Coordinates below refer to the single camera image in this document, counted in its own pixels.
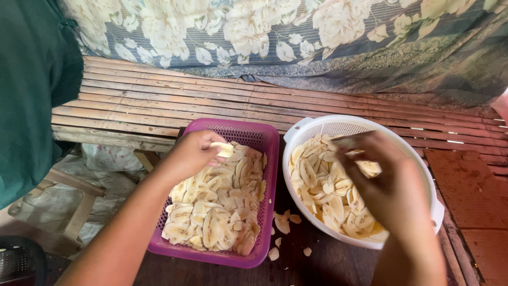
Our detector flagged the person's left hand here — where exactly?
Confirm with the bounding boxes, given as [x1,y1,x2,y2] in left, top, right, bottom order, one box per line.
[160,130,229,184]

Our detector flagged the person's right hand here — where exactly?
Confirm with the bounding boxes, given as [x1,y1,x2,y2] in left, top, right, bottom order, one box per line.
[331,131,430,240]

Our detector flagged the pale curved banana slice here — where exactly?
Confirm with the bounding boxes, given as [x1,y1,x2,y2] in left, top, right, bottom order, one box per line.
[210,141,235,159]

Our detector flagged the pale long banana slice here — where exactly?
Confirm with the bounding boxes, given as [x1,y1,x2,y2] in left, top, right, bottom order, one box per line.
[355,160,383,178]

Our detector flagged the purple plastic mesh basket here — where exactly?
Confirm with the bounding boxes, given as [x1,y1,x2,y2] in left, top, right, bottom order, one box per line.
[147,118,280,269]

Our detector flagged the heap of banana slices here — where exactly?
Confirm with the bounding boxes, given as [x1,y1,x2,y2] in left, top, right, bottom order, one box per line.
[288,134,386,239]
[161,141,268,256]

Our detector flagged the white plastic colander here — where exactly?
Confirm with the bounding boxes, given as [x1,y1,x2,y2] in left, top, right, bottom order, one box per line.
[282,114,445,250]

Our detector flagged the bamboo slat bench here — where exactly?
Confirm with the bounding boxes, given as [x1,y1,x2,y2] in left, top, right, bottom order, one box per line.
[51,56,508,187]

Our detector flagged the scattered banana scraps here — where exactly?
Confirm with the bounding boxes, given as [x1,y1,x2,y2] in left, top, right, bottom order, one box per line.
[268,209,313,261]

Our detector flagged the white printed plastic bag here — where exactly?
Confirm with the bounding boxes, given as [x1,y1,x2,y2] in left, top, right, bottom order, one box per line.
[81,143,145,172]

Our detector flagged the floral blue white blanket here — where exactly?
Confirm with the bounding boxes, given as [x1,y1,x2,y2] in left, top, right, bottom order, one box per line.
[56,0,508,108]

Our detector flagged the reddish brown wooden board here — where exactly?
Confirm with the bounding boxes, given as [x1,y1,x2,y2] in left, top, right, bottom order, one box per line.
[423,149,508,286]

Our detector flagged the pink cloth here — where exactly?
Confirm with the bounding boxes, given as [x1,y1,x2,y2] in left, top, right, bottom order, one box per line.
[491,88,508,126]

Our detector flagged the white woven sack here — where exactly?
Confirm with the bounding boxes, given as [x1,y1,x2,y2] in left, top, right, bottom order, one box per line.
[8,153,149,249]

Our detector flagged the dark green fabric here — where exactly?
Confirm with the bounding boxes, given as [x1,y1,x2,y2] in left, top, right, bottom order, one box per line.
[0,0,84,210]

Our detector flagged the black mesh basket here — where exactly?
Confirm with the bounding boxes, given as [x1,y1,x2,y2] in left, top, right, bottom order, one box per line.
[0,235,48,286]

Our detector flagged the beige wooden frame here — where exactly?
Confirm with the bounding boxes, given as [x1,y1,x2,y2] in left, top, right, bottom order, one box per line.
[7,167,107,255]

